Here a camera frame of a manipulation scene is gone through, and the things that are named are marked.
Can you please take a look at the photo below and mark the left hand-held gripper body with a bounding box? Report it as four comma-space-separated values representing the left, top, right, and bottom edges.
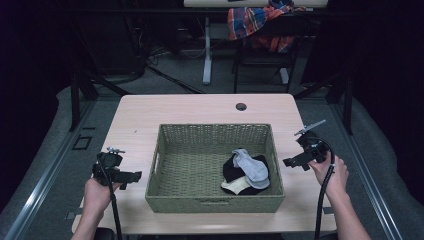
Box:
92, 146, 126, 188

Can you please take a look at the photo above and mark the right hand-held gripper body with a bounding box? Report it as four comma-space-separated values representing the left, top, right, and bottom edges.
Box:
293, 119, 334, 165

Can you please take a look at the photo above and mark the grey sock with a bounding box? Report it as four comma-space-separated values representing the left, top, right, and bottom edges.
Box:
231, 148, 271, 191

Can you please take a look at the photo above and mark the green woven basket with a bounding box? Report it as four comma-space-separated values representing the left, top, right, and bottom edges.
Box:
144, 123, 286, 214

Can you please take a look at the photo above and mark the cream sock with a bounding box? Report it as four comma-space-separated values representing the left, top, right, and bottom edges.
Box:
220, 175, 252, 196

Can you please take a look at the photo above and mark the black sock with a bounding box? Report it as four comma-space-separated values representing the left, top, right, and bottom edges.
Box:
222, 154, 271, 196

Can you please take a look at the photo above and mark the person's left hand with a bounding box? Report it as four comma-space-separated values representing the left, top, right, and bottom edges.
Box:
82, 177, 123, 215

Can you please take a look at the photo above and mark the person's right hand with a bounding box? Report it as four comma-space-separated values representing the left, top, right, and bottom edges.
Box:
308, 154, 350, 198

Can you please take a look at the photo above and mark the black metal stand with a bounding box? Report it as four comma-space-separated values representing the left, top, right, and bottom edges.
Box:
68, 70, 132, 132
292, 72, 355, 136

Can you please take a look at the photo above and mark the black chair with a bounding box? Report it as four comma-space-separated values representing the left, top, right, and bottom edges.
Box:
231, 14, 303, 95

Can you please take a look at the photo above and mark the plaid cloth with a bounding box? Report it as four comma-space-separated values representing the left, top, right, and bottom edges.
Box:
227, 0, 307, 53

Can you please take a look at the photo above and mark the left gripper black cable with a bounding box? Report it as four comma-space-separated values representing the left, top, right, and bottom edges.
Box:
97, 156, 123, 240

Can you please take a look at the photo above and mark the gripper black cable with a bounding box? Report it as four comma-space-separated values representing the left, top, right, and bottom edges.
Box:
97, 156, 123, 240
308, 137, 336, 240

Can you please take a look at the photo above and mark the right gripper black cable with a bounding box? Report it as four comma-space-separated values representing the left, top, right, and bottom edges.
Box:
308, 137, 336, 240

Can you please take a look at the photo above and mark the metal floor rail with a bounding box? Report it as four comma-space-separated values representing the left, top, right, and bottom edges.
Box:
2, 99, 98, 240
332, 102, 405, 240

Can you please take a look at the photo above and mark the black floor cable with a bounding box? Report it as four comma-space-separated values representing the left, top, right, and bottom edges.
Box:
145, 64, 205, 95

